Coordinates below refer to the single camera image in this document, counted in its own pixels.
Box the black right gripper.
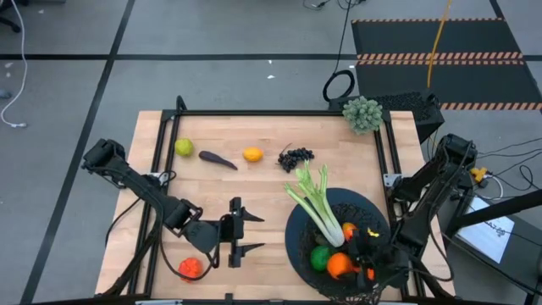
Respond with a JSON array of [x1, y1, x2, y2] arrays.
[[348, 236, 411, 292]]

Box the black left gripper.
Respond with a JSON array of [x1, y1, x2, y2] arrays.
[[218, 196, 266, 269]]

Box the orange yellow mango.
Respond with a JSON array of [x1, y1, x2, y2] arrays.
[[326, 252, 376, 282]]

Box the orange carrot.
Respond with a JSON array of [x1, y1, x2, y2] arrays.
[[341, 221, 360, 243]]

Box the dark woven twig basket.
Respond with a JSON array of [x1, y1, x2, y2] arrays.
[[297, 202, 383, 305]]

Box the green avocado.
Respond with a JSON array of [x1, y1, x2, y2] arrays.
[[309, 245, 334, 273]]

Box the red bell pepper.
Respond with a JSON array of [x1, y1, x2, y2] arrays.
[[177, 256, 205, 283]]

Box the green celery stalk bunch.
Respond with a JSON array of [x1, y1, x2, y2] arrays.
[[284, 159, 346, 248]]

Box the yellow lemon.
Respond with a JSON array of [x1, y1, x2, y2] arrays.
[[241, 146, 265, 164]]

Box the dark purple eggplant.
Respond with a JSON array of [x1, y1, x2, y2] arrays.
[[197, 150, 239, 171]]

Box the dark purple grape bunch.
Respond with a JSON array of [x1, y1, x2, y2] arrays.
[[276, 142, 316, 175]]

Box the yellow-green apple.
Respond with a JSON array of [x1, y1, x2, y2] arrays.
[[174, 137, 196, 158]]

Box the dark blue round woven placemat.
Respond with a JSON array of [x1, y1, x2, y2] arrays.
[[284, 186, 393, 294]]

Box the white paper sheet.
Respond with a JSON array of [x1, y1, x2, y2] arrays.
[[456, 196, 516, 264]]

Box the black metal stand beam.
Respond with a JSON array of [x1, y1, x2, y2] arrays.
[[443, 197, 542, 298]]

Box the yellow connector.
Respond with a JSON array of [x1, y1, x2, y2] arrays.
[[470, 166, 489, 184]]

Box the faux green potted plant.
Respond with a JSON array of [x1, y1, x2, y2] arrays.
[[341, 95, 384, 136]]

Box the black perforated box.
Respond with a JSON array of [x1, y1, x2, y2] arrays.
[[327, 90, 446, 144]]

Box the black hazard-striped floor mat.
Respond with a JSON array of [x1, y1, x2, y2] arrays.
[[351, 17, 542, 112]]

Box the black chair base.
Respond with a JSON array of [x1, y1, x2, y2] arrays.
[[0, 0, 23, 35]]

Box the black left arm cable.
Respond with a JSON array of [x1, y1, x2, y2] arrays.
[[158, 202, 224, 284]]

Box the black metal rig frame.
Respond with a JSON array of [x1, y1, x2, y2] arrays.
[[142, 94, 426, 298]]

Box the black floor cables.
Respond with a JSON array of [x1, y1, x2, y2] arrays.
[[477, 136, 542, 201]]

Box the black coiled floor cable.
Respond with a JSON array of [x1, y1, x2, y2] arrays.
[[322, 0, 357, 103]]

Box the yellow cable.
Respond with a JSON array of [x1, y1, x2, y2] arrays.
[[426, 0, 452, 90]]

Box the white floor cable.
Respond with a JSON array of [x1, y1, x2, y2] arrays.
[[0, 0, 29, 129]]

